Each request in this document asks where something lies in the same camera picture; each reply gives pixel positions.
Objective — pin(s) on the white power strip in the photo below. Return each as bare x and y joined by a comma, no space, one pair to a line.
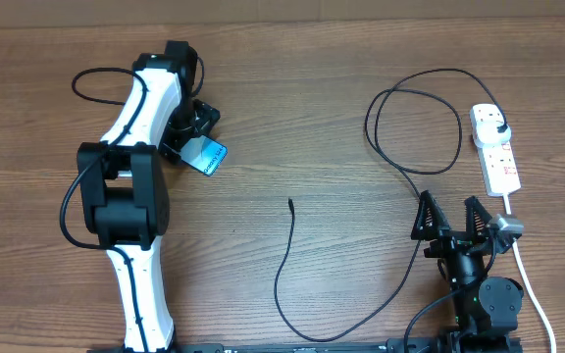
498,163

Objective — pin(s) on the white charger plug adapter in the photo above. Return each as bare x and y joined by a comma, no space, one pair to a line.
487,134

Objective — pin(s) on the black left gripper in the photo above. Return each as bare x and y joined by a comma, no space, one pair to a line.
206,116

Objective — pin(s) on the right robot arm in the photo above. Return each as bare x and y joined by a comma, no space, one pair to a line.
485,307

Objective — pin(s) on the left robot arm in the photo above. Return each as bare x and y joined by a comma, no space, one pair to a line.
125,199

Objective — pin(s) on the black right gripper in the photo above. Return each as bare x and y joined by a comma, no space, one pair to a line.
449,240

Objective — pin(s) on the smartphone with light blue screen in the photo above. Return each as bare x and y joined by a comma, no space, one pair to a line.
203,154

